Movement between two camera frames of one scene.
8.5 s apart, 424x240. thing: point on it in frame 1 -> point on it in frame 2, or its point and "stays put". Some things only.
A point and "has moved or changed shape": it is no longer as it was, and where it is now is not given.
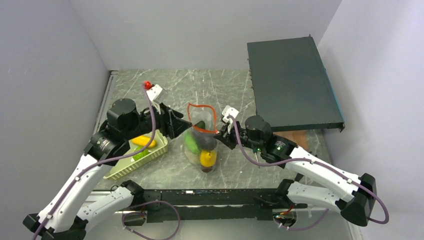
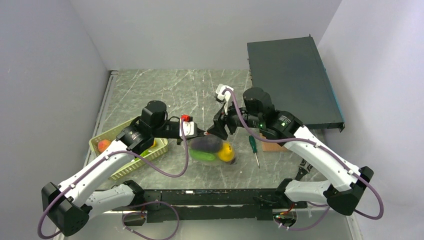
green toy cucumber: [191, 143] -> [201, 155]
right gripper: [226, 137] -> [220, 121]
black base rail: [214, 205] stays put
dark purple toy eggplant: [206, 141] has moved or changed shape
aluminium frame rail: [105, 98] stays put
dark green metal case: [291, 88] stays put
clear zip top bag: [200, 141] has moved or changed shape
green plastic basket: [129, 165] stays put
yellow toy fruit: [208, 158] -> [227, 152]
